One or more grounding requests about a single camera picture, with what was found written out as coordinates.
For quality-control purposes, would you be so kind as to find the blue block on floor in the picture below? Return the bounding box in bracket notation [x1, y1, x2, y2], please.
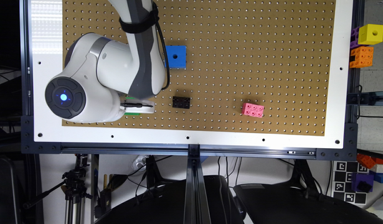
[369, 171, 383, 184]

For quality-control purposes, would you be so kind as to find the blue cube with hole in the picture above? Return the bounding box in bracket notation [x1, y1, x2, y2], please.
[166, 45, 186, 68]

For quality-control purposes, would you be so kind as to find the orange lego brick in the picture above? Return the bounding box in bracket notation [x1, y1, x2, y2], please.
[349, 46, 374, 68]

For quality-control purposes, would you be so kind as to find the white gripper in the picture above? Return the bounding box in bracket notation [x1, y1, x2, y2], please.
[121, 98, 155, 114]

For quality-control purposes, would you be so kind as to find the black office chair right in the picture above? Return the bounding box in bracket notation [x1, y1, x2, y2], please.
[234, 159, 383, 224]

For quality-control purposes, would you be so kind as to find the dark aluminium table frame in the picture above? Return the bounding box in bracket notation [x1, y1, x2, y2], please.
[19, 0, 366, 224]

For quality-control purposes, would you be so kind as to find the purple cube with hole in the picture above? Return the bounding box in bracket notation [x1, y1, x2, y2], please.
[351, 173, 374, 193]

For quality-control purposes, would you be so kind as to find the black camera tripod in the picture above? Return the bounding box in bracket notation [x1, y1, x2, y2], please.
[22, 154, 93, 224]

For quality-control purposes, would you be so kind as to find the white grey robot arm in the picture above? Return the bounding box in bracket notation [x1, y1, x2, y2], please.
[45, 1, 169, 123]

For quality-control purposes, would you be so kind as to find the red lego brick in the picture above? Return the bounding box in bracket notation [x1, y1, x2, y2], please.
[356, 154, 383, 169]

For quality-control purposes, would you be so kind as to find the black lego brick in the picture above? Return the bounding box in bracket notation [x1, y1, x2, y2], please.
[172, 96, 191, 109]

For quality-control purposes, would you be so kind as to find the white table board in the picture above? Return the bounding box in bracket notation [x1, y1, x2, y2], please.
[28, 0, 352, 149]

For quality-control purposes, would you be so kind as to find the black office chair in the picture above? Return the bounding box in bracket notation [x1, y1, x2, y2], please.
[234, 159, 383, 224]
[97, 175, 244, 224]

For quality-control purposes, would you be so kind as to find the yellow cube with hole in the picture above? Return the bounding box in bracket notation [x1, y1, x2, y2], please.
[358, 24, 383, 45]

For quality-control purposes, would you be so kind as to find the brown pegboard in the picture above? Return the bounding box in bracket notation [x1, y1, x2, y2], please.
[61, 0, 336, 137]

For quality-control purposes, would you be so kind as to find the fiducial marker sheet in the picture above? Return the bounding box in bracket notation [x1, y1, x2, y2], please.
[331, 161, 369, 205]

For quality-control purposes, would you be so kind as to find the black office chair left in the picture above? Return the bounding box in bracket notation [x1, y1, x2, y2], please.
[97, 175, 244, 224]

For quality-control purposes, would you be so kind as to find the green block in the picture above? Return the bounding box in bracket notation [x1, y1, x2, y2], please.
[124, 113, 140, 116]

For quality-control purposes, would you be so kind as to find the pink lego brick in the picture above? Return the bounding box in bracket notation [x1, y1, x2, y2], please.
[242, 103, 265, 118]

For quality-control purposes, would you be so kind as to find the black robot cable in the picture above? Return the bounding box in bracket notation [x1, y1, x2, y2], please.
[153, 2, 171, 91]

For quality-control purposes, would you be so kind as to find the purple lego brick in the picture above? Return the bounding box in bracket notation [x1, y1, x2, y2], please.
[350, 27, 360, 49]

